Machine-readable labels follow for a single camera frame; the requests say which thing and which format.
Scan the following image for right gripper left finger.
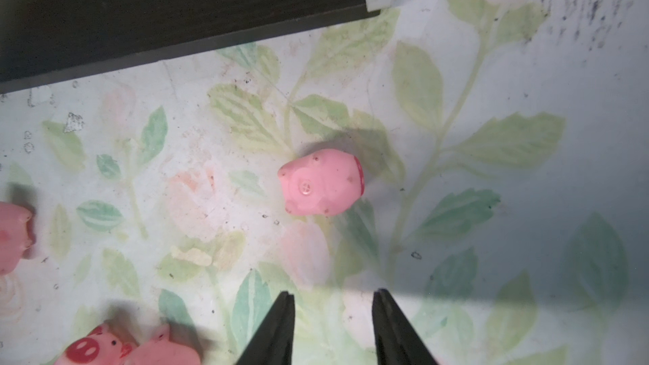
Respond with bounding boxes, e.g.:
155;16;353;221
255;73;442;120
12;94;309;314
236;291;296;365

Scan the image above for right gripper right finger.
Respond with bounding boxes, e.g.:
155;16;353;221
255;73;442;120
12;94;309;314
372;289;439;365

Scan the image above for pink pig toy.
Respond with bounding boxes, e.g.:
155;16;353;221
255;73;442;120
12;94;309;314
1;202;35;275
277;149;365;216
123;324;201;365
54;322;136;365

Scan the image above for floral table mat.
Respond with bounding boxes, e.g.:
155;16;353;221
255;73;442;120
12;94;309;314
1;0;648;364

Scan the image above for white three-tier shelf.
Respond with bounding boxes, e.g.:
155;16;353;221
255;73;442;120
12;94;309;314
1;0;379;93

